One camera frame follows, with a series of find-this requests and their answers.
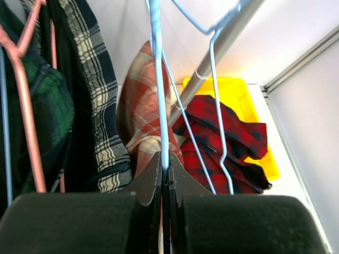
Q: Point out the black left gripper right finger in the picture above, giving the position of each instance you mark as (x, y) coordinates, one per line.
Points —
(182, 184)

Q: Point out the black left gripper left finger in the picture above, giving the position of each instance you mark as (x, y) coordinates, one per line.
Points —
(146, 185)

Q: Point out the red navy plaid skirt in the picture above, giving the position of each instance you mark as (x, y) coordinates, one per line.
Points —
(243, 140)

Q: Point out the navy white plaid skirt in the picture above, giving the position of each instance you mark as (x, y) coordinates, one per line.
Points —
(69, 37)

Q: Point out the rust beige plaid skirt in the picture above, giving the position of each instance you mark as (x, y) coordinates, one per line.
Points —
(138, 112)

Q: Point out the pink hanger of navy skirt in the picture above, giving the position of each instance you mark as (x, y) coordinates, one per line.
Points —
(16, 38)

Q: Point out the blue hanger of green skirt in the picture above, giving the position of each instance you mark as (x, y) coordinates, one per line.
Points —
(6, 132)

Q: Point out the dark green plaid skirt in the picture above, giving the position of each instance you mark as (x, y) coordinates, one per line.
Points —
(53, 111)

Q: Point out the yellow plastic bin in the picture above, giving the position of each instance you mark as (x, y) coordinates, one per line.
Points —
(233, 93)

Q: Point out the white metal clothes rack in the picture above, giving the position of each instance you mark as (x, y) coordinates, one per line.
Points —
(226, 31)

